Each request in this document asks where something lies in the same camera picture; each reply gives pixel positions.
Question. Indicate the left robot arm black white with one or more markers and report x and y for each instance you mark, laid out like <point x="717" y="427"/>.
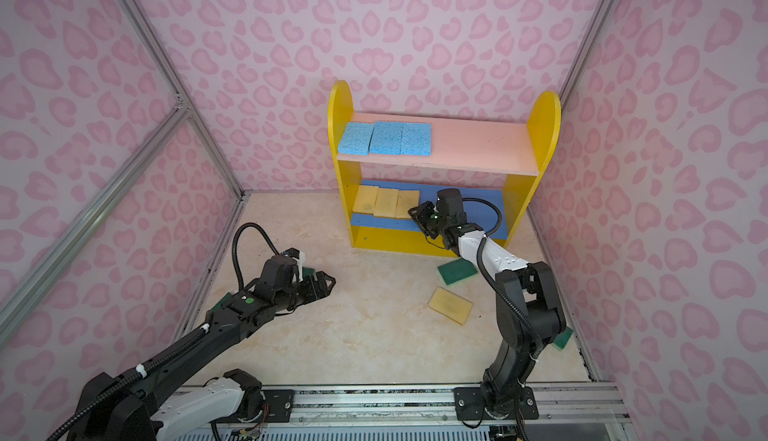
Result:
<point x="121" y="407"/>

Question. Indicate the aluminium frame profile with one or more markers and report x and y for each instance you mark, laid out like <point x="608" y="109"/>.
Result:
<point x="89" y="97"/>
<point x="594" y="31"/>

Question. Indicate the yellow sponge shelf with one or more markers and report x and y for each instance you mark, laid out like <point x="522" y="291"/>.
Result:
<point x="365" y="200"/>

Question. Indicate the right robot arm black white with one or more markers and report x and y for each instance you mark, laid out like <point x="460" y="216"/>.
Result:
<point x="529" y="310"/>

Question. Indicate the yellow sponge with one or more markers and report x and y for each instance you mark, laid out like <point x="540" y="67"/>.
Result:
<point x="386" y="203"/>

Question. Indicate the blue sponge floor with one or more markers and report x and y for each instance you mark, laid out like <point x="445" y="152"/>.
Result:
<point x="416" y="139"/>
<point x="386" y="138"/>

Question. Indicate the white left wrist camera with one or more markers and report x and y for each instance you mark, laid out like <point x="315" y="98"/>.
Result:
<point x="298" y="257"/>

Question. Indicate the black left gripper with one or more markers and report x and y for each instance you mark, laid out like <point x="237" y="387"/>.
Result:
<point x="314" y="292"/>

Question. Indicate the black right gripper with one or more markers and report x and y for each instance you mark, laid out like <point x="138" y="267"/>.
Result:
<point x="421" y="216"/>

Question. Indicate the aluminium frame profile left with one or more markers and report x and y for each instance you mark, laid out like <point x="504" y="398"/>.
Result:
<point x="89" y="97"/>

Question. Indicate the yellow wooden shelf unit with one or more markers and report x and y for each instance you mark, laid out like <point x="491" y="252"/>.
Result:
<point x="520" y="152"/>

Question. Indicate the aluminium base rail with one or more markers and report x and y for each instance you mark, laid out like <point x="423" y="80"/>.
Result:
<point x="552" y="411"/>

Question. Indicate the yellow sponge floor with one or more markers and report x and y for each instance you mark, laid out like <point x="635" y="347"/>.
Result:
<point x="450" y="305"/>
<point x="406" y="200"/>

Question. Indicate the aluminium frame profile right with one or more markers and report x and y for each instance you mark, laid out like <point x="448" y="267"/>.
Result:
<point x="594" y="31"/>

